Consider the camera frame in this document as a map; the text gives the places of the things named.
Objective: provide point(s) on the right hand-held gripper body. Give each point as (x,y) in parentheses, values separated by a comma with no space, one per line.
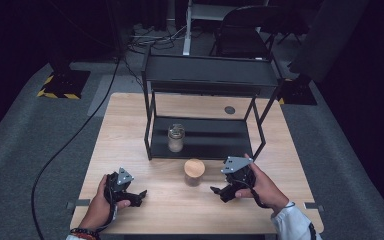
(236,165)

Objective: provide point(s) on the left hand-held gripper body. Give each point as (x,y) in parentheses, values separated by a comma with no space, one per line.
(123,178)

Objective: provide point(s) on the glass jar with wooden lid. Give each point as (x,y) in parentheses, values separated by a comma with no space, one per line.
(194,168)

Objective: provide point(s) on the glass jar with metal lid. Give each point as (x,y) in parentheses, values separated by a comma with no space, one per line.
(176,141)

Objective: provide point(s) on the black metal rack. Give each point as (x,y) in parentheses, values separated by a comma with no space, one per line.
(210,71)

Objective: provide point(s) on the person's right hand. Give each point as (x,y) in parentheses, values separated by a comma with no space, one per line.
(266,191)

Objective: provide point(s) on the person's left hand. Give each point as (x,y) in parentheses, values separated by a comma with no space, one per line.
(95,208)

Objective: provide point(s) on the grey round table grommet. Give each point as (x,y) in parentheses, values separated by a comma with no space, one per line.
(229,110)

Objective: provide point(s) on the black stand base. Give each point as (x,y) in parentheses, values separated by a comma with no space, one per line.
(298,91)

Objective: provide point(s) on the black base with yellow stripes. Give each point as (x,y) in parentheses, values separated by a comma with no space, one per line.
(65,83)

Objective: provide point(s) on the black folding chair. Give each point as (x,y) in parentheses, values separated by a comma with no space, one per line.
(240,33)

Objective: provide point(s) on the grey curtain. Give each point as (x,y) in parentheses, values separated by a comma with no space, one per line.
(330,36)

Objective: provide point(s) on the grey metal table bracket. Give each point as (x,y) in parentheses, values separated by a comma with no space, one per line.
(78,202)
(313,206)

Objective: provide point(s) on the white desk frame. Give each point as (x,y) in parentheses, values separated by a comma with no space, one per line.
(188,30)

